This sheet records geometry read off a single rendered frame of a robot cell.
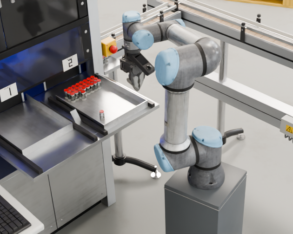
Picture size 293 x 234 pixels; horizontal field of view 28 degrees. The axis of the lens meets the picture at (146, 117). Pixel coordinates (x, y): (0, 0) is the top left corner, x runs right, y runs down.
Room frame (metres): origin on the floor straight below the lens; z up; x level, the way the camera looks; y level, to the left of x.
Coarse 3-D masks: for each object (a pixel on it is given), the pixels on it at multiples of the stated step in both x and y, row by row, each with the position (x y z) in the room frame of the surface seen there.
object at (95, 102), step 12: (108, 84) 2.38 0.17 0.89; (96, 96) 2.28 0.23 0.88; (108, 96) 2.28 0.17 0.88; (120, 96) 2.27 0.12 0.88; (132, 96) 2.25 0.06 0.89; (72, 108) 2.17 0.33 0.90; (84, 108) 2.19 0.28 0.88; (96, 108) 2.18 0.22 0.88; (108, 108) 2.18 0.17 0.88; (120, 108) 2.17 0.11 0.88; (132, 108) 2.12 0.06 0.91; (144, 108) 2.17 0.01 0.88; (96, 120) 2.04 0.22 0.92; (108, 120) 2.09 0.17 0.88; (120, 120) 2.07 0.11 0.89
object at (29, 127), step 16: (16, 112) 2.18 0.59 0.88; (32, 112) 2.17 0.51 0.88; (48, 112) 2.16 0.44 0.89; (0, 128) 2.06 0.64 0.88; (16, 128) 2.06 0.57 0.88; (32, 128) 2.05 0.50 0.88; (48, 128) 2.05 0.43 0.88; (64, 128) 2.00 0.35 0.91; (16, 144) 1.94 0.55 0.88; (32, 144) 1.89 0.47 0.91
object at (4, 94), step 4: (12, 84) 2.15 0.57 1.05; (4, 88) 2.12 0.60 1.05; (8, 88) 2.14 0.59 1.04; (12, 88) 2.15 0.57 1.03; (16, 88) 2.16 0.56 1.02; (0, 92) 2.11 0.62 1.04; (4, 92) 2.12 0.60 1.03; (8, 92) 2.13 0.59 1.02; (12, 92) 2.15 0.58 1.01; (16, 92) 2.16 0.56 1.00; (0, 96) 2.11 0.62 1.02; (4, 96) 2.12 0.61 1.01; (8, 96) 2.13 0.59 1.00; (12, 96) 2.14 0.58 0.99; (4, 100) 2.12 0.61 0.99
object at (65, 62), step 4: (72, 56) 2.38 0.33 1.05; (76, 56) 2.39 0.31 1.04; (64, 60) 2.35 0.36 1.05; (72, 60) 2.38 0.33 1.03; (76, 60) 2.39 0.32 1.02; (64, 64) 2.34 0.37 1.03; (72, 64) 2.37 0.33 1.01; (76, 64) 2.39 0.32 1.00; (64, 68) 2.34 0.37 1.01; (68, 68) 2.36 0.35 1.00
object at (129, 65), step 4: (124, 48) 2.17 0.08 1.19; (128, 52) 2.13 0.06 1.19; (132, 52) 2.12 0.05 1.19; (136, 52) 2.12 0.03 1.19; (124, 56) 2.19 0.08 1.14; (128, 56) 2.16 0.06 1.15; (120, 60) 2.17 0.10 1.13; (124, 60) 2.16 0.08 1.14; (128, 60) 2.15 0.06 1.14; (120, 64) 2.17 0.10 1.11; (124, 64) 2.15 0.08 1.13; (128, 64) 2.13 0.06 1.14; (132, 64) 2.12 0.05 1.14; (120, 68) 2.17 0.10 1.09; (124, 68) 2.16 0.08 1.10; (128, 68) 2.14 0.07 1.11; (132, 68) 2.11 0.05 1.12; (136, 68) 2.13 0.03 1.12; (136, 72) 2.12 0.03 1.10
